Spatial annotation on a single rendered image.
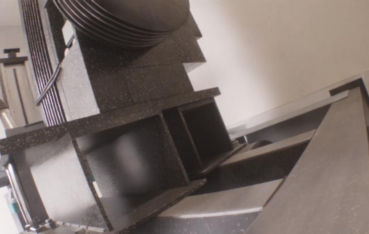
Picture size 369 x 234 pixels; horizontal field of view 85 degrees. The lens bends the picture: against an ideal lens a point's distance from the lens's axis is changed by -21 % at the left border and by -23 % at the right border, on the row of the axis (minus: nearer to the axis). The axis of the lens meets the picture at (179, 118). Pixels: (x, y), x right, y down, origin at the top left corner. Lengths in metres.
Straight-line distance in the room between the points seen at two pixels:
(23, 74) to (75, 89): 1.40
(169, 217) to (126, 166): 0.32
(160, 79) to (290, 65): 0.96
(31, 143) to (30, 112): 1.43
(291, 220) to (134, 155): 0.52
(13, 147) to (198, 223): 0.36
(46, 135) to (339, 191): 0.49
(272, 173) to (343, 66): 0.91
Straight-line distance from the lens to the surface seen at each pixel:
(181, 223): 0.46
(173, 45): 0.84
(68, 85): 0.70
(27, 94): 1.97
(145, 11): 0.63
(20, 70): 2.05
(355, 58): 1.46
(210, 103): 0.90
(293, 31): 1.51
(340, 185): 0.32
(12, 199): 1.56
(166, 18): 0.67
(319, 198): 0.31
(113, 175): 0.84
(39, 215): 1.06
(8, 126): 1.51
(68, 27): 0.74
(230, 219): 0.38
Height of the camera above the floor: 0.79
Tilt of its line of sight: 4 degrees up
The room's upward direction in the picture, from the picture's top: 22 degrees counter-clockwise
